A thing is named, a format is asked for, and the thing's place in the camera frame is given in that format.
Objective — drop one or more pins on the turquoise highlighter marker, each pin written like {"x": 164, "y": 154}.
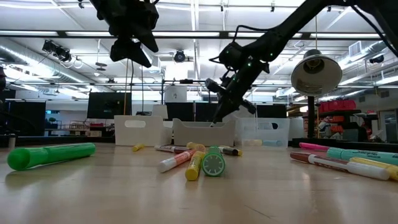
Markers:
{"x": 360, "y": 154}

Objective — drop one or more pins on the black rig frame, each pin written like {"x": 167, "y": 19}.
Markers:
{"x": 186, "y": 81}

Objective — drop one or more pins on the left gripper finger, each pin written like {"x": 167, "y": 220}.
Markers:
{"x": 129, "y": 51}
{"x": 150, "y": 37}

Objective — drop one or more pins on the orange and white marker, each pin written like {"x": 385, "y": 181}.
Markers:
{"x": 174, "y": 161}

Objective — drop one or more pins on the green highlighter marker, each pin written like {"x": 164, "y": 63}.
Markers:
{"x": 213, "y": 164}
{"x": 46, "y": 155}

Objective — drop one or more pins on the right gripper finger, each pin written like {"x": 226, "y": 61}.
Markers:
{"x": 226, "y": 111}
{"x": 219, "y": 113}

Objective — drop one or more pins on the red storage bin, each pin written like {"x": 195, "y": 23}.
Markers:
{"x": 337, "y": 105}

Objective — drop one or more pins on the brown capped white marker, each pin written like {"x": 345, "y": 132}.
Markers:
{"x": 174, "y": 149}
{"x": 342, "y": 166}

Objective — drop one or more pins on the white cylinder post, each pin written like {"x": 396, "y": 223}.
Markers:
{"x": 12, "y": 140}

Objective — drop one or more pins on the black frame bar with lights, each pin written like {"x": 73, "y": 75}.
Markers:
{"x": 186, "y": 34}

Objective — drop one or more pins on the grey plastic bin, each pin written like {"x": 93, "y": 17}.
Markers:
{"x": 202, "y": 135}

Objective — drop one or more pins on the black monitor screen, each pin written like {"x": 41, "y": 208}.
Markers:
{"x": 107, "y": 105}

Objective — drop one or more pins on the black capped white marker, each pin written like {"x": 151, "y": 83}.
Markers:
{"x": 230, "y": 152}

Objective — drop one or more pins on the clear plastic bin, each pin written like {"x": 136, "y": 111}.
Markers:
{"x": 248, "y": 130}

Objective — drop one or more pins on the thin yellow marker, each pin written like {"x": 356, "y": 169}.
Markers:
{"x": 240, "y": 152}
{"x": 138, "y": 147}
{"x": 379, "y": 165}
{"x": 193, "y": 168}

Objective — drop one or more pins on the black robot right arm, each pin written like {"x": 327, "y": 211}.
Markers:
{"x": 295, "y": 18}

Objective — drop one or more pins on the white numbered box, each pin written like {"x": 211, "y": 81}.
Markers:
{"x": 175, "y": 95}

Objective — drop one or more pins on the black storage shelf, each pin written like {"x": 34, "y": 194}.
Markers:
{"x": 340, "y": 111}

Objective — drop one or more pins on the black desk lamp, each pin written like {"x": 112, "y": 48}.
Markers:
{"x": 315, "y": 77}

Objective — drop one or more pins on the thin pink marker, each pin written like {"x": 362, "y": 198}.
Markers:
{"x": 312, "y": 146}

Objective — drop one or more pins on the white plastic bin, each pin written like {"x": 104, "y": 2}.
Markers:
{"x": 146, "y": 135}

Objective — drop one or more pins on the black ceiling camera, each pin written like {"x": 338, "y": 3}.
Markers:
{"x": 57, "y": 49}
{"x": 179, "y": 56}
{"x": 377, "y": 59}

